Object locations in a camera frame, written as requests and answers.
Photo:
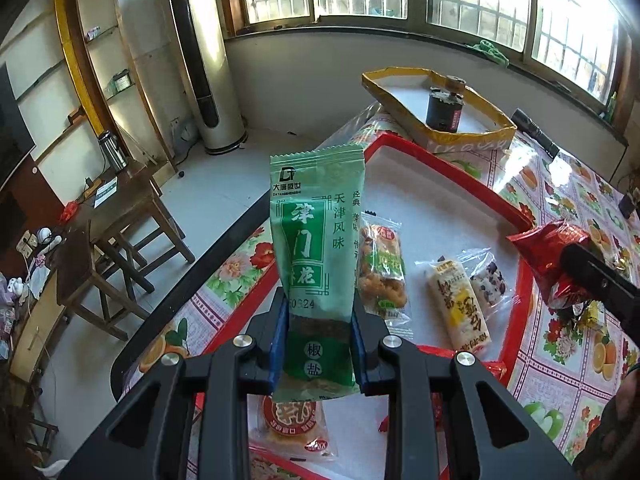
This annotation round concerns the metal kettle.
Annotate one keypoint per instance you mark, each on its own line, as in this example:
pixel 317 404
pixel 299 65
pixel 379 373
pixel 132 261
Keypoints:
pixel 111 152

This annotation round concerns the yellow shallow box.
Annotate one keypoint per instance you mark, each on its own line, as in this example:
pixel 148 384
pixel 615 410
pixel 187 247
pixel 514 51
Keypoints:
pixel 450 140

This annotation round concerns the person's dark clothing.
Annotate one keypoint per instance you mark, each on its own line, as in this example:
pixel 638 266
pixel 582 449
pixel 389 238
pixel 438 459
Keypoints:
pixel 615 420

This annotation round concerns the black flashlight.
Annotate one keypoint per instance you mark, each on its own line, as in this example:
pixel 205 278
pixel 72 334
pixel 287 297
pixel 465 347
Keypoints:
pixel 537 132

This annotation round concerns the fruit print tablecloth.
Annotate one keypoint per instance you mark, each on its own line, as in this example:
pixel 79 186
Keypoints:
pixel 565 380

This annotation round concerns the small red object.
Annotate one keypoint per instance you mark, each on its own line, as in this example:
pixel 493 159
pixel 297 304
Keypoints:
pixel 69 212

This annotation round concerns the green cloth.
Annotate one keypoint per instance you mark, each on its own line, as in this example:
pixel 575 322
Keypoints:
pixel 490 52

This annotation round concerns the red shallow box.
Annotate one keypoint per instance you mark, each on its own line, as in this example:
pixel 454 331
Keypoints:
pixel 435 195

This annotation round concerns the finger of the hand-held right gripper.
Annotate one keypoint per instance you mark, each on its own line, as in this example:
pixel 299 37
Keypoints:
pixel 600 277

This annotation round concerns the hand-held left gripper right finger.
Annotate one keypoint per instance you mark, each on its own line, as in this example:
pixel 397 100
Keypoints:
pixel 359 355

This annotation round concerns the black television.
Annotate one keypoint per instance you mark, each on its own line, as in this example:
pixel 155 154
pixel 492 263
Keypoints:
pixel 12 130

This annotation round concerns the clear packet with dark bits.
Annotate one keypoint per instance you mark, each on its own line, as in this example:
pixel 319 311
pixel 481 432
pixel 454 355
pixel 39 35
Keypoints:
pixel 490 280

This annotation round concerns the clear fried twist packet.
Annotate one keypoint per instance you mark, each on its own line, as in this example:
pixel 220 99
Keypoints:
pixel 382 270

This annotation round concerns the white tower air conditioner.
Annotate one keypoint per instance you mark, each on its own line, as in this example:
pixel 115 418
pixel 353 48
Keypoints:
pixel 215 100

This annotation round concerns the wooden stool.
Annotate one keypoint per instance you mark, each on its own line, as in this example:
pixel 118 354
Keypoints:
pixel 75 265

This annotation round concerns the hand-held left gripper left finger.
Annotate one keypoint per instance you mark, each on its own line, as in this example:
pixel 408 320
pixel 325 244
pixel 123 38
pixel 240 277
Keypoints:
pixel 277 360

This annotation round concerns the red snack packet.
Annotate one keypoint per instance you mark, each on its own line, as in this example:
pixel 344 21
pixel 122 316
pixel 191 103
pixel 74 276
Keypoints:
pixel 542 255

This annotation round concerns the low wooden cabinet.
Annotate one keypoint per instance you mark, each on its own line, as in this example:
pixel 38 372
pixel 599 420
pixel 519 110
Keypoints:
pixel 35 330

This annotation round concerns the small yellow snack packet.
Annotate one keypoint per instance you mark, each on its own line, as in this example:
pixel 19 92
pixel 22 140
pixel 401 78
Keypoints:
pixel 595 315

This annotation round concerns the yellow framed wall shelf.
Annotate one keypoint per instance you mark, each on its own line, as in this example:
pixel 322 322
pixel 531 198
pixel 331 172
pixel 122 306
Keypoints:
pixel 67 45

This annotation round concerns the black motor with wooden knob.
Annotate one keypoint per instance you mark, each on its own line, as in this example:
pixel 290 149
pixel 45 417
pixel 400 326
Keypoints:
pixel 442 112

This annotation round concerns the cream yellow long snack packet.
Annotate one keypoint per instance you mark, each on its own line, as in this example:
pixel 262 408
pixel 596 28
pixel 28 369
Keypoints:
pixel 460 310

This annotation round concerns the green snack packet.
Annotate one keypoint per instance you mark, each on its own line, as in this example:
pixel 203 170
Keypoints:
pixel 312 240

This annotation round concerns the green bottle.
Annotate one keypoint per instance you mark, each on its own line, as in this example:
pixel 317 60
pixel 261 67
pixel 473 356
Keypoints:
pixel 611 107

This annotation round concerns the round cake packet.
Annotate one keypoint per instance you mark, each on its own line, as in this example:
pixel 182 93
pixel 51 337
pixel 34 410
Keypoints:
pixel 295 427

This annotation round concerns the white green card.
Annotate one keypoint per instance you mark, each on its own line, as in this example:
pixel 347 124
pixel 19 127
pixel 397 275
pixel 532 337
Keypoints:
pixel 106 192

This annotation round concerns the wooden side table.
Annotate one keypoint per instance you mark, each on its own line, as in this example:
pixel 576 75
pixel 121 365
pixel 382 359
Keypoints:
pixel 135 190

